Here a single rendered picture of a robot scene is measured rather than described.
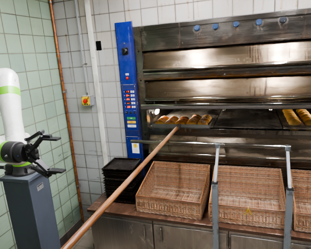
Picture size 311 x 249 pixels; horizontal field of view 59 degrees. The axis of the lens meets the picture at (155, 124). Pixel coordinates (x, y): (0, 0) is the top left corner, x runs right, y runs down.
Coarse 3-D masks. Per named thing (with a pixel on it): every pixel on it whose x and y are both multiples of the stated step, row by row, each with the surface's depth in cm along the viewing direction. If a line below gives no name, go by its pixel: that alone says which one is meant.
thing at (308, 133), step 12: (192, 132) 253; (204, 132) 249; (216, 132) 246; (228, 132) 242; (240, 132) 239; (252, 132) 236; (264, 132) 233; (276, 132) 230; (288, 132) 227; (300, 132) 224
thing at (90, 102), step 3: (81, 96) 272; (84, 96) 271; (87, 96) 270; (90, 96) 271; (81, 99) 273; (87, 99) 271; (90, 99) 271; (93, 99) 276; (87, 102) 272; (90, 102) 271; (93, 102) 276; (84, 105) 274; (87, 105) 273; (90, 105) 272
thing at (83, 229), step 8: (176, 128) 246; (168, 136) 225; (160, 144) 207; (152, 152) 193; (144, 160) 180; (136, 168) 168; (128, 184) 154; (120, 192) 144; (112, 200) 136; (104, 208) 129; (96, 216) 123; (88, 224) 117; (80, 232) 112; (72, 240) 108; (64, 248) 104
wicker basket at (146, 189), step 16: (160, 176) 268; (176, 176) 262; (192, 176) 257; (208, 176) 247; (144, 192) 248; (160, 192) 263; (176, 192) 260; (192, 192) 256; (208, 192) 247; (144, 208) 231; (160, 208) 234; (176, 208) 233; (192, 208) 216
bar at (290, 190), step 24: (192, 144) 216; (216, 144) 209; (240, 144) 204; (264, 144) 200; (216, 168) 201; (288, 168) 187; (216, 192) 195; (288, 192) 179; (216, 216) 200; (288, 216) 183; (216, 240) 205; (288, 240) 187
